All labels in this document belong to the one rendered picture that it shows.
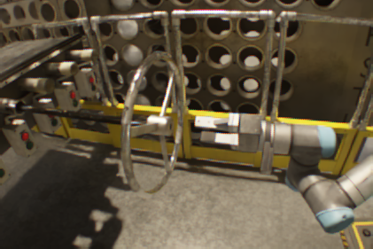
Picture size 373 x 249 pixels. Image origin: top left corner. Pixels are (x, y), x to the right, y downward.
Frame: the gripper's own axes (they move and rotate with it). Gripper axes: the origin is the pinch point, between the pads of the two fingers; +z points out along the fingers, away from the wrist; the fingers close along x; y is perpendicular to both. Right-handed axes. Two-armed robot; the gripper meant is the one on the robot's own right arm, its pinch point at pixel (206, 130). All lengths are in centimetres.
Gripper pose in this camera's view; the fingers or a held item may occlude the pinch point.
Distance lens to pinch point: 61.7
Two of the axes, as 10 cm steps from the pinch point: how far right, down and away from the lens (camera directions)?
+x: -2.0, -4.8, -8.6
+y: 2.0, -8.8, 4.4
